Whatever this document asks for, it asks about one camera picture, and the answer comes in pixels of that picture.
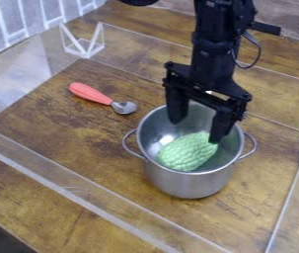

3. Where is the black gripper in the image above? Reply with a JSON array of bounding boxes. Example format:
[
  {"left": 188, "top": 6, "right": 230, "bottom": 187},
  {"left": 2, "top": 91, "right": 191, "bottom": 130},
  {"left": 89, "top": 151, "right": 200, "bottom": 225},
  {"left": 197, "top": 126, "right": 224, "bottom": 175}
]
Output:
[{"left": 163, "top": 39, "right": 251, "bottom": 143}]

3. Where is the green knitted object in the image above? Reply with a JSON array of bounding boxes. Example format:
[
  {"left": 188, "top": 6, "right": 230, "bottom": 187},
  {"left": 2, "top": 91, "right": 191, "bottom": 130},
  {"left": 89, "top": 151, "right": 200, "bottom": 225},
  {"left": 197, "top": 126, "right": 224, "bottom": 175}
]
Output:
[{"left": 156, "top": 131, "right": 217, "bottom": 172}]

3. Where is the silver metal pot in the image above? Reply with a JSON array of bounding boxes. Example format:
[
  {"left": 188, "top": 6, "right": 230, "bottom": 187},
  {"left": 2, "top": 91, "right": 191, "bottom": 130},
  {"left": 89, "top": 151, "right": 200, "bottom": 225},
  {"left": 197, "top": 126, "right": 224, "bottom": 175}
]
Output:
[{"left": 128, "top": 103, "right": 254, "bottom": 199}]

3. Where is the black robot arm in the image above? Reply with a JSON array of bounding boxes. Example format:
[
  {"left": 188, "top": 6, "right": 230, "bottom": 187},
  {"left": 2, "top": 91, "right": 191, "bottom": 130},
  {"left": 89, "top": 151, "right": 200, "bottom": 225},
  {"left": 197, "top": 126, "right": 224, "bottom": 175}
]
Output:
[{"left": 163, "top": 0, "right": 255, "bottom": 143}]

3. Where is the spoon with red handle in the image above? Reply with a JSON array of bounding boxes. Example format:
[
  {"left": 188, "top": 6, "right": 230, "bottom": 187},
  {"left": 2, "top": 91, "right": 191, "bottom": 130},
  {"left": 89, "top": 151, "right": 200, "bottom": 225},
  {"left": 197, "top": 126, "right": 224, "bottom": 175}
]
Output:
[{"left": 68, "top": 82, "right": 137, "bottom": 115}]

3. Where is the black wall strip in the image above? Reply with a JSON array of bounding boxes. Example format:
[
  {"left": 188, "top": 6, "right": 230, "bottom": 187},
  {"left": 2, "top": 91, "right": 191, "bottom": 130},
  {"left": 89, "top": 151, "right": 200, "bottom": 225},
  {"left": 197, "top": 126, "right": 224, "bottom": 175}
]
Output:
[{"left": 251, "top": 22, "right": 280, "bottom": 36}]

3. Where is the clear acrylic corner bracket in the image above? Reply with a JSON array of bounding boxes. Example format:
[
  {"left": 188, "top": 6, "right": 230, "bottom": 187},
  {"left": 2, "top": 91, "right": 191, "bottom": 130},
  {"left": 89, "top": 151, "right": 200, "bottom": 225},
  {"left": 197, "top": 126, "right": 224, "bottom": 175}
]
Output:
[{"left": 59, "top": 23, "right": 104, "bottom": 58}]

